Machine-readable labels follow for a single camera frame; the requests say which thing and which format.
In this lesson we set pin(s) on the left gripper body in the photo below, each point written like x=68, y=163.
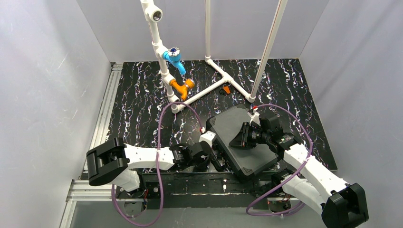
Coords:
x=215, y=157

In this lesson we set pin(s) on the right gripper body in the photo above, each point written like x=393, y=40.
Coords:
x=244, y=136

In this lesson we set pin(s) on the black plastic poker case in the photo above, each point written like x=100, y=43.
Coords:
x=245, y=163

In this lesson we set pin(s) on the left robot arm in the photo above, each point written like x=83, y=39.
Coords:
x=115, y=162

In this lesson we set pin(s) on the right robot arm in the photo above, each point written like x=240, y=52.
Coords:
x=340, y=204

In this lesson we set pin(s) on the orange black small clip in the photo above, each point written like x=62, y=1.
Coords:
x=226, y=90

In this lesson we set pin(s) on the orange faucet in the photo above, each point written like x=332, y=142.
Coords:
x=183, y=89

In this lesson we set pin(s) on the white angled pole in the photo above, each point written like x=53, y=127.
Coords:
x=268, y=47

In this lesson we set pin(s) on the blue faucet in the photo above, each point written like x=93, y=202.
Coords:
x=173, y=55

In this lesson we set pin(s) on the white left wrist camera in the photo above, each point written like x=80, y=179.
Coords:
x=207, y=136

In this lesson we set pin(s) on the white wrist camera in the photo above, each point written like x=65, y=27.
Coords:
x=254, y=116
x=207, y=136

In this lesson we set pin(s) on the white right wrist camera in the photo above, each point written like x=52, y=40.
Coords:
x=254, y=116

